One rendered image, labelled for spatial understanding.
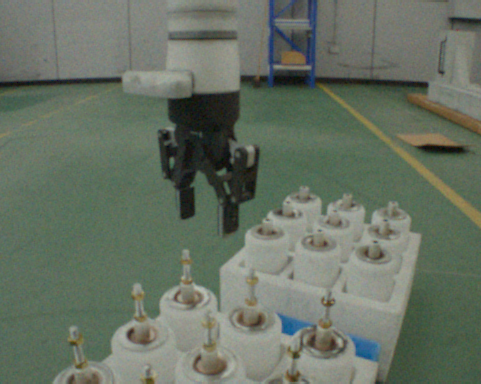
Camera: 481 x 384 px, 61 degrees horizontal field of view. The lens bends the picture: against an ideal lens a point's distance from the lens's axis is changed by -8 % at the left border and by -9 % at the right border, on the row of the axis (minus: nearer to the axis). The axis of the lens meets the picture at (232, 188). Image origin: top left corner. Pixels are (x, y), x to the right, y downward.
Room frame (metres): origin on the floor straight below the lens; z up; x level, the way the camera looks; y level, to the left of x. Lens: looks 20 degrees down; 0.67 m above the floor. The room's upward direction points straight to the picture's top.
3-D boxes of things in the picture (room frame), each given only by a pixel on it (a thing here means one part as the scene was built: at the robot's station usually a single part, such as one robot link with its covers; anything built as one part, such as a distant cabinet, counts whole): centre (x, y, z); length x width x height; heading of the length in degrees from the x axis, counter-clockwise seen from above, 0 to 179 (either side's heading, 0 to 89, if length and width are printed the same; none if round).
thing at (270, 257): (0.87, -0.08, 0.16); 0.10 x 0.10 x 0.18
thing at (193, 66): (0.44, 0.04, 0.64); 0.11 x 0.09 x 0.06; 135
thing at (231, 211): (0.42, 0.00, 0.49); 0.03 x 0.01 x 0.05; 45
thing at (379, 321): (0.92, -0.24, 0.09); 0.39 x 0.39 x 0.18; 62
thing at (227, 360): (0.45, 0.03, 0.25); 0.08 x 0.08 x 0.01
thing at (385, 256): (0.76, -0.28, 0.25); 0.08 x 0.08 x 0.01
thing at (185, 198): (0.48, 0.05, 0.48); 0.02 x 0.01 x 0.04; 135
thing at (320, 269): (0.81, -0.18, 0.16); 0.10 x 0.10 x 0.18
